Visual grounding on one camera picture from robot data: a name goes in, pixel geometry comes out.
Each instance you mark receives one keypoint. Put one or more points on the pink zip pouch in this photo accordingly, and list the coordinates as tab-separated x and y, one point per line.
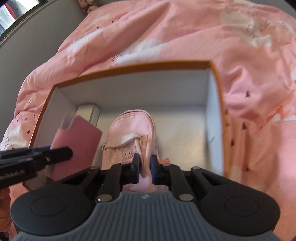
131	127

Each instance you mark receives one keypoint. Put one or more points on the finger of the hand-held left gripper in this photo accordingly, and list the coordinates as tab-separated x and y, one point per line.
40	150
60	154

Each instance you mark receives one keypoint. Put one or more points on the pink printed blanket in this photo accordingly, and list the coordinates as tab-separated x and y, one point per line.
185	30

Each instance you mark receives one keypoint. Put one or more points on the white glasses case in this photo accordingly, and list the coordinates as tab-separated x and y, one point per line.
90	113

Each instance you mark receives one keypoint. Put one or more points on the clear tube of plush toys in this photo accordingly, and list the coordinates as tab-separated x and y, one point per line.
89	5

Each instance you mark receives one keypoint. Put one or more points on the orange cardboard box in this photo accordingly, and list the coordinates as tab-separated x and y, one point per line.
161	92

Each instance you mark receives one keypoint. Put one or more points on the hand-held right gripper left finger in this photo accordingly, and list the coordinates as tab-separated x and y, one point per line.
137	166

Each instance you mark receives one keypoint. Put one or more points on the pink phone case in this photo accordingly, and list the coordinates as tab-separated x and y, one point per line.
78	141

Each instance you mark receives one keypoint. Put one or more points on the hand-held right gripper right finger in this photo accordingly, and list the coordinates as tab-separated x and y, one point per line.
153	166

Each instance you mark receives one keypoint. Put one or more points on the window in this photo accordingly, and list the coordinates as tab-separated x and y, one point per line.
9	18

